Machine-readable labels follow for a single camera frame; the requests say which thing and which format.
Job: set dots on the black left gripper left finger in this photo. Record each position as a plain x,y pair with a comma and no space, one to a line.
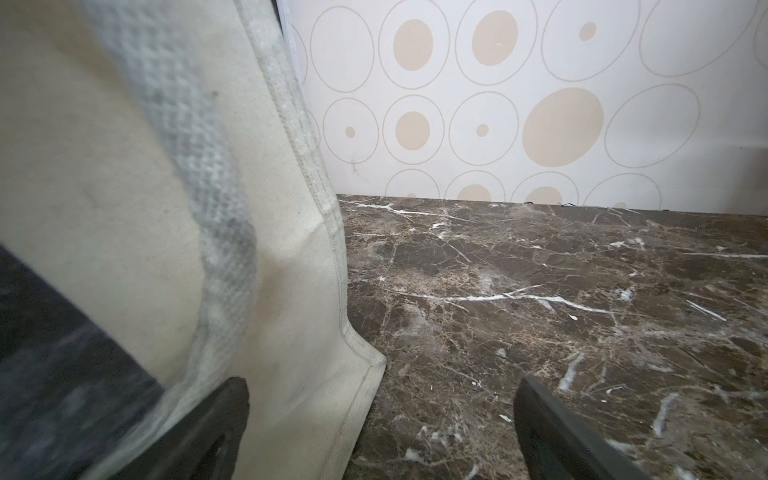
203,445

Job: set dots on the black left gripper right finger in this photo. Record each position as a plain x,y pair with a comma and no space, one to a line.
557,443

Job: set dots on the cream canvas grocery bag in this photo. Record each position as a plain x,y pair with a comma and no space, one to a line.
167,222

